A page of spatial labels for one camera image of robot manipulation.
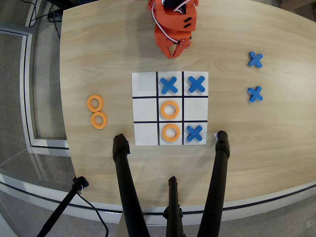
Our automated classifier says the black cable on floor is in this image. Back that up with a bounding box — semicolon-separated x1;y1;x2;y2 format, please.
76;192;110;237

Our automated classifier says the thin black stand pole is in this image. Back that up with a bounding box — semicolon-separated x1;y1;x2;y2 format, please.
36;176;90;237

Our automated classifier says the white robot arm wire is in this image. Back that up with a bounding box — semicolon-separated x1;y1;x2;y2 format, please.
151;0;189;45

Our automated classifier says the black cables bundle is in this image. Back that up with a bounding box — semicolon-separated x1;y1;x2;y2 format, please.
24;0;63;40

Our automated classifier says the black tripod leg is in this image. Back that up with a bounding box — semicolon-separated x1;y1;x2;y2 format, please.
197;130;231;237
162;176;185;237
112;133;151;237

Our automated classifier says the orange foam ring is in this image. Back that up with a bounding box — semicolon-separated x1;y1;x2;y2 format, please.
86;94;104;112
90;112;108;129
160;100;180;119
161;123;181;143

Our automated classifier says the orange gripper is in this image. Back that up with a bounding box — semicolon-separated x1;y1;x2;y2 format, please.
155;25;193;59

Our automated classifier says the grey metal floor frame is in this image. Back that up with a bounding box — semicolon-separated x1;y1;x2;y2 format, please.
0;21;73;157

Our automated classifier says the white tic-tac-toe board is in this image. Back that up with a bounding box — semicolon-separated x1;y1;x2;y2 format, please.
131;71;209;146

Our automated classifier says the blue foam cross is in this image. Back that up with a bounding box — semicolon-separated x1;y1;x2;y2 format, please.
247;85;264;103
247;51;264;68
186;125;203;143
188;76;206;94
160;77;179;95

